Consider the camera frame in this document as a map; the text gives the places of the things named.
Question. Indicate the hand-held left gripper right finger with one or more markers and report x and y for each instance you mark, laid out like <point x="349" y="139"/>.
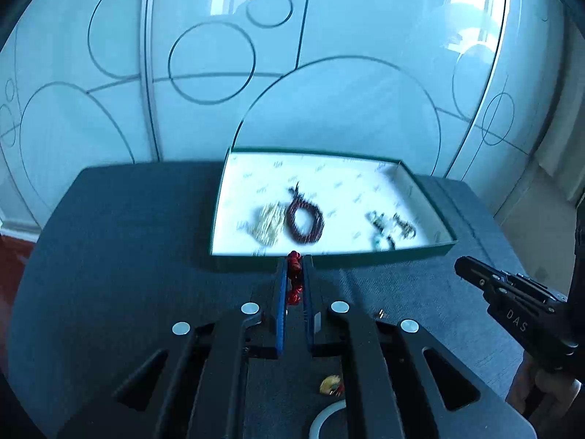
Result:
<point x="307" y="311"/>

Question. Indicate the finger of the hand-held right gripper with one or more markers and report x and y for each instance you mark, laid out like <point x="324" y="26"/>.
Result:
<point x="516" y="318"/>
<point x="534" y="286"/>

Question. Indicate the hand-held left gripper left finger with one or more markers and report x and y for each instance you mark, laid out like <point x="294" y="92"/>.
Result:
<point x="282" y="311"/>

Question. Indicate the red knot gold charm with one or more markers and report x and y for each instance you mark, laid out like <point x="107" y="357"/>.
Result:
<point x="295" y="263"/>
<point x="330" y="384"/>

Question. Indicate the metal keyring charm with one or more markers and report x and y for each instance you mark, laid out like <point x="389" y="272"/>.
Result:
<point x="404" y="228"/>

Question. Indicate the green cardboard box white lining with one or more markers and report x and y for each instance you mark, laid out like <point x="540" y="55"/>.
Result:
<point x="347" y="183"/>

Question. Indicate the person's right hand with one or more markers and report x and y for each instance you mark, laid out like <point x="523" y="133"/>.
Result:
<point x="548" y="388"/>

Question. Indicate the white jade bangle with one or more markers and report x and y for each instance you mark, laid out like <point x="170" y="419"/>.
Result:
<point x="320" y="416"/>

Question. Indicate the white wardrobe with circle lines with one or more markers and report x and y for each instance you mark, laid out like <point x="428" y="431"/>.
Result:
<point x="114" y="9"/>

